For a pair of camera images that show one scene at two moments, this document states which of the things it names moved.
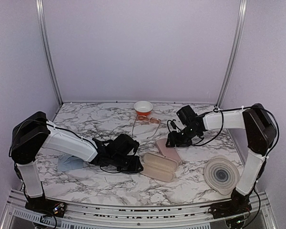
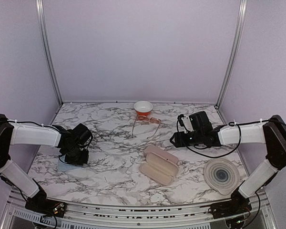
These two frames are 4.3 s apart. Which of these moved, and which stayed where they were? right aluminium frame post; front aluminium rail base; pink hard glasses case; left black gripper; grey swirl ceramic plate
Moved: left black gripper; pink hard glasses case
Stayed: grey swirl ceramic plate; right aluminium frame post; front aluminium rail base
